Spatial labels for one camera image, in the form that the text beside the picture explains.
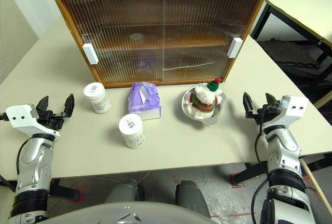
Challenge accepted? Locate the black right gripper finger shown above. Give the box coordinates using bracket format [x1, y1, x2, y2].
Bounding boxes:
[242, 91, 254, 118]
[264, 92, 279, 107]

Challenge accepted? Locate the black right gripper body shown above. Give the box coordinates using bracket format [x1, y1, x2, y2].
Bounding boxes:
[245, 104, 283, 128]

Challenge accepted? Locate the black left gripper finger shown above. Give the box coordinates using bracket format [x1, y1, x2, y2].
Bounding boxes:
[35, 95, 50, 113]
[62, 93, 76, 118]

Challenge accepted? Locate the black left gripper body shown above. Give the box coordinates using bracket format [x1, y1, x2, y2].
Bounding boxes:
[35, 109, 66, 132]

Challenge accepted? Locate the white lidded jar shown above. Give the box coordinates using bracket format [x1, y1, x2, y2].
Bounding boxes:
[83, 81, 112, 115]
[118, 114, 146, 149]

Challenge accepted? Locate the steel bowl with tab handle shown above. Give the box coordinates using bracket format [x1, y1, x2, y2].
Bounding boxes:
[181, 86, 228, 129]

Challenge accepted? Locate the white plush snowman toy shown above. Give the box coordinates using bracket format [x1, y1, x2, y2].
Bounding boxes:
[188, 77, 225, 120]

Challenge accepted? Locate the white door handle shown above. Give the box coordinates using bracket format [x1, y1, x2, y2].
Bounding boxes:
[82, 43, 99, 65]
[227, 37, 243, 59]

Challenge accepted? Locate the purple tissue pack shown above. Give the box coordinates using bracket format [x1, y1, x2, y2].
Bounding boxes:
[127, 81, 163, 121]

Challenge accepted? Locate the ribbed translucent sliding door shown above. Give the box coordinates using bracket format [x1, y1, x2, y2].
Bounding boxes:
[61, 0, 167, 85]
[162, 0, 261, 82]

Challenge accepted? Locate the brown wooden shelf board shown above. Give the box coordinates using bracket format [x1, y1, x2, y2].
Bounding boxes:
[82, 40, 234, 50]

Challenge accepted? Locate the black table foot bar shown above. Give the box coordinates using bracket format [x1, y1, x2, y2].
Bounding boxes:
[0, 174, 81, 202]
[230, 152, 332, 186]

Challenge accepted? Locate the wooden stick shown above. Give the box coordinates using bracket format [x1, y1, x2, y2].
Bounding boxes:
[299, 158, 332, 211]

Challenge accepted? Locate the grey left robot leg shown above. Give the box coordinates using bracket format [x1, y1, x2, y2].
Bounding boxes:
[104, 179, 145, 204]

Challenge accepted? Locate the grey robot leg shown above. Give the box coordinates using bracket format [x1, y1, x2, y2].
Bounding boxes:
[175, 179, 211, 219]
[104, 179, 145, 204]

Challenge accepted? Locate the grey right robot leg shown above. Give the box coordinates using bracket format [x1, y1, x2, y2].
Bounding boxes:
[175, 179, 211, 219]

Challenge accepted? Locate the silver robot torso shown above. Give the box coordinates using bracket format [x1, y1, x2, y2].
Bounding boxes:
[33, 201, 216, 224]

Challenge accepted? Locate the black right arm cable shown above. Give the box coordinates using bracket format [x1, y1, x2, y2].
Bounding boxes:
[251, 104, 272, 216]

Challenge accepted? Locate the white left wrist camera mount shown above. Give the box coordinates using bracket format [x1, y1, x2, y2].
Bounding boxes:
[5, 104, 61, 142]

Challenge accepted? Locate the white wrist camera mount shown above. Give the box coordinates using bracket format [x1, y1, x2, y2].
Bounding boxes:
[262, 94, 310, 134]
[5, 104, 61, 142]

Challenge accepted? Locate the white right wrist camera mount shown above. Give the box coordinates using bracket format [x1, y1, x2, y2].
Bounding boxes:
[262, 94, 310, 134]

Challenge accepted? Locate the beige side table black frame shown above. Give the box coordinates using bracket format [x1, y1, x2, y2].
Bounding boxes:
[250, 0, 332, 79]

